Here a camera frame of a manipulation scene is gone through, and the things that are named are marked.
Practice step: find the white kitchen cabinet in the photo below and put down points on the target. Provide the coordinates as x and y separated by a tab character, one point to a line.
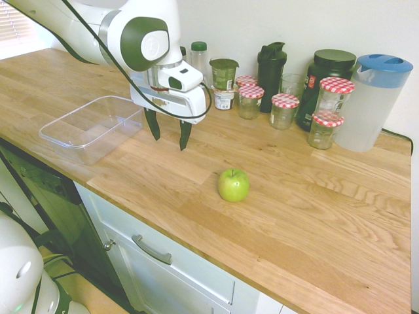
183	281

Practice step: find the clear drinking glass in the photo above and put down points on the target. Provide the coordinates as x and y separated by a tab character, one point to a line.
292	84

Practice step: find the plastic pitcher blue lid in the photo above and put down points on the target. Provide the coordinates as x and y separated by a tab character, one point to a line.
373	101

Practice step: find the black dishwasher front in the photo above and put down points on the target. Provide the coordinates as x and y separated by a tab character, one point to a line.
55	196

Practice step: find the black shaker bottle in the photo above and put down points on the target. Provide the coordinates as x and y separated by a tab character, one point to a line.
270	78

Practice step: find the metal cabinet knob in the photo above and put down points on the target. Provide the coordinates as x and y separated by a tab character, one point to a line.
109	245

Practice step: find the glass jar red checked lid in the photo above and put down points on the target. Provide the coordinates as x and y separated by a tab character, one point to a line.
250	103
284	112

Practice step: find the small jar red checked lid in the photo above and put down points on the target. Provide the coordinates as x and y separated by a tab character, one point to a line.
322	135

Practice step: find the white brown yogurt cup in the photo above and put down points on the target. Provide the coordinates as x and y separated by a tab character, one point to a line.
224	98

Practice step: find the green yogurt cup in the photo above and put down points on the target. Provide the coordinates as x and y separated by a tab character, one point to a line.
223	73

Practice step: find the window blind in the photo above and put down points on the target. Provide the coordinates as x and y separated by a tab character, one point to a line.
14	23

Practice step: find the clear bottle green cap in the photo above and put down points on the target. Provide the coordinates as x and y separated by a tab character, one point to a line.
198	59

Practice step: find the black protein powder tub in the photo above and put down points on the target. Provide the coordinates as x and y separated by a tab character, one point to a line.
327	65

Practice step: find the low jar red checked lid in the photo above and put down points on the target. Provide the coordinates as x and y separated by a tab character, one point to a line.
246	80

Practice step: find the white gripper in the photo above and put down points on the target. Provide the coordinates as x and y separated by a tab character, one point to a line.
178	104

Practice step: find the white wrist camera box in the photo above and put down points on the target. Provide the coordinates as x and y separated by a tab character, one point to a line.
183	76

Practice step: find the tall jar red checked lid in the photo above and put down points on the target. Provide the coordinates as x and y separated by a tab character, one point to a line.
335	99

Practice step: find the green apple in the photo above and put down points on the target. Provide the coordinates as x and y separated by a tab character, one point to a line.
233	185

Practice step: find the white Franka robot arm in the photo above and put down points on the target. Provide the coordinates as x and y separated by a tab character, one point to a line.
82	36

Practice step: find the clear plastic container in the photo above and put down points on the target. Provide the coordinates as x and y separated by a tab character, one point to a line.
88	131

